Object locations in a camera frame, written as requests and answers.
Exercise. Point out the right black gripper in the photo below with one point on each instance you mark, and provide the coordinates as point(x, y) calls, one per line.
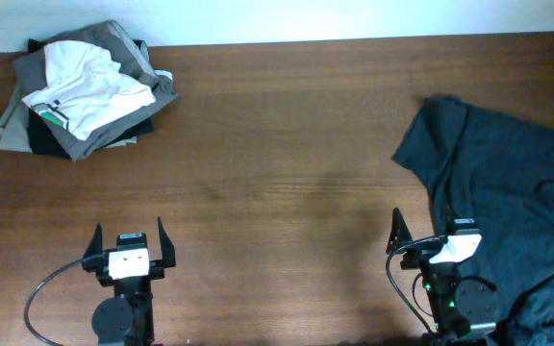
point(410, 259)

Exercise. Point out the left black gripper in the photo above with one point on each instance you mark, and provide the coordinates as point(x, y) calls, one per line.
point(160, 262)

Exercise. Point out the dark green t-shirt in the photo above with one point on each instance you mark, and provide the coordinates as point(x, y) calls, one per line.
point(498, 171)

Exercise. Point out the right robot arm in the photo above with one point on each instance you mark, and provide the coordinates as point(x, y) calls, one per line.
point(462, 307)

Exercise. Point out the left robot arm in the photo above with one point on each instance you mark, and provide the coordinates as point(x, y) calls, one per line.
point(127, 317)

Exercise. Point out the light grey folded garment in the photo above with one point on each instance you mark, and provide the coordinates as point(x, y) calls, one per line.
point(14, 131)

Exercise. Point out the white folded shirt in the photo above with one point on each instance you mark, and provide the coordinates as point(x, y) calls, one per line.
point(84, 89)

